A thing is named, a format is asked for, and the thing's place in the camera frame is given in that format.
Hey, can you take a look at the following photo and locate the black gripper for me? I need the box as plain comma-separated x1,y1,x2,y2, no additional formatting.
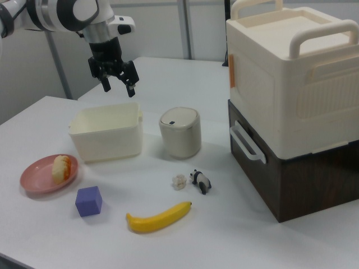
88,37,140,98

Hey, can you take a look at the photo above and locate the cream plastic bin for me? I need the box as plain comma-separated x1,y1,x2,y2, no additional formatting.
68,101,144,164

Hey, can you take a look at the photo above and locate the toy bread with orange crust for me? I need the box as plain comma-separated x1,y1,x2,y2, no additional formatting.
52,154,72,185

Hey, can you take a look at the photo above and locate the small cream lidded trash can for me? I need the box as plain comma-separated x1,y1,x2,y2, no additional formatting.
158,106,202,160

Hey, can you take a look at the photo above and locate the orange tape strip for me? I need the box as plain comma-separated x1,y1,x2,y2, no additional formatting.
228,54,237,89

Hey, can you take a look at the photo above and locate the crumpled white paper ball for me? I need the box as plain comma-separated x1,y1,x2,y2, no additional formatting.
171,173,188,192

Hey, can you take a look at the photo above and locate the black stand pole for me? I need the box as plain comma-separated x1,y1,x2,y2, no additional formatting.
222,0,232,67

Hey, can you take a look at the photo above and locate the purple cube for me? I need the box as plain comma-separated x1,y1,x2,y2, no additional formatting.
75,185,103,218

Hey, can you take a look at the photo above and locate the pink plate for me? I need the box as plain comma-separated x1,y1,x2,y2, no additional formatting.
19,154,80,194

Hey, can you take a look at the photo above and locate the panda figurine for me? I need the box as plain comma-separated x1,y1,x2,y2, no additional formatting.
188,169,213,196

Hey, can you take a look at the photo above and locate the yellow toy banana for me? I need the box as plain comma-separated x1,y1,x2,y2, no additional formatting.
125,201,194,234

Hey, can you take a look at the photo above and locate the dark brown wooden drawer cabinet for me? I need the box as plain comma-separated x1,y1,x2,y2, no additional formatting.
227,99,359,224

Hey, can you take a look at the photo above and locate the white drawer handle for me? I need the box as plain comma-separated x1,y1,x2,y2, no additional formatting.
229,119,267,164

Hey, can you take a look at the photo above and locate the cream storage box with handles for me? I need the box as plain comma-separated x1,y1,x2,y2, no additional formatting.
225,0,359,155

